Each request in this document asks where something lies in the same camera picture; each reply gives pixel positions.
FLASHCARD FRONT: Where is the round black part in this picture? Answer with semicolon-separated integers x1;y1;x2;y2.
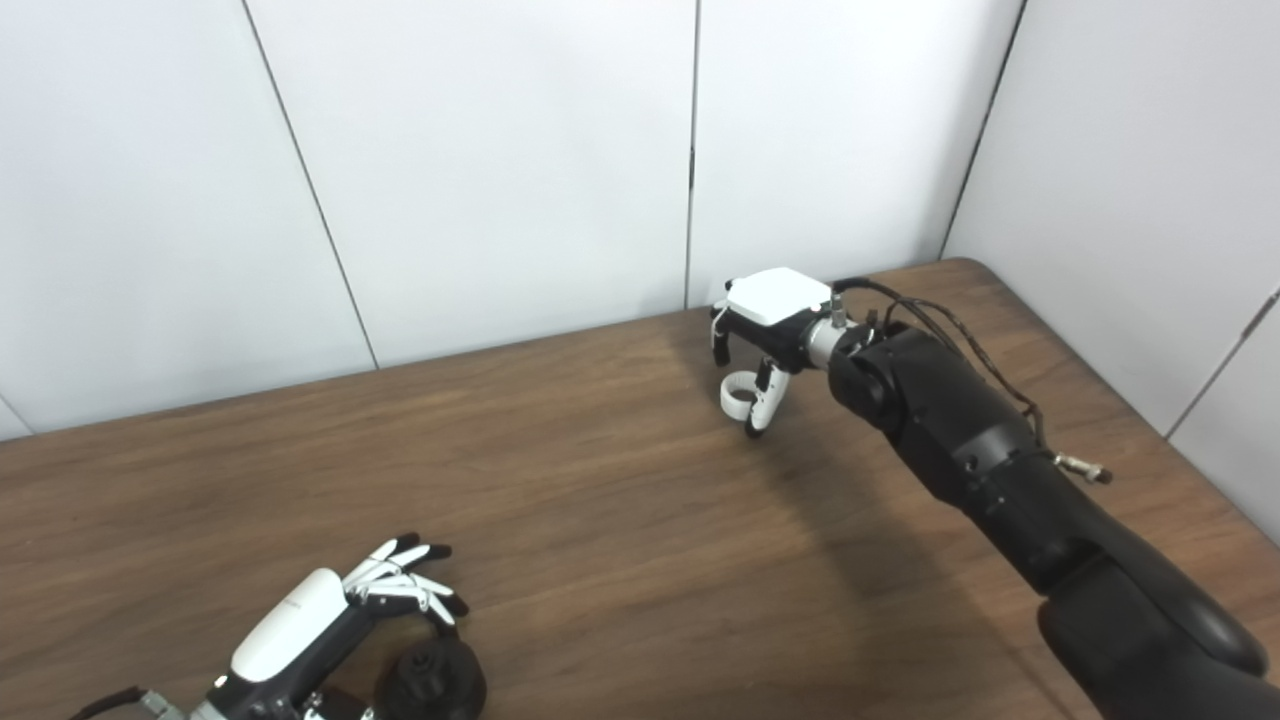
378;640;489;720

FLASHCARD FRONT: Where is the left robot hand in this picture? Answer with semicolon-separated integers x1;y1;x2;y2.
205;532;471;720

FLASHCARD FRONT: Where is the white ring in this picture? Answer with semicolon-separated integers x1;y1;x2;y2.
720;371;761;419

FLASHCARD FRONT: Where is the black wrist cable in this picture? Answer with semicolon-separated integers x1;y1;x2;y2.
68;685;191;720
830;277;1114;486

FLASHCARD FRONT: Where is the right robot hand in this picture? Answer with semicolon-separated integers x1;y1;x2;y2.
710;267;836;441

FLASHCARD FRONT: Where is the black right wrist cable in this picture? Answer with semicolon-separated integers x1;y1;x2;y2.
830;277;1114;486

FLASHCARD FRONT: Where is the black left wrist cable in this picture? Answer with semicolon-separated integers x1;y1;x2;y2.
68;685;191;720

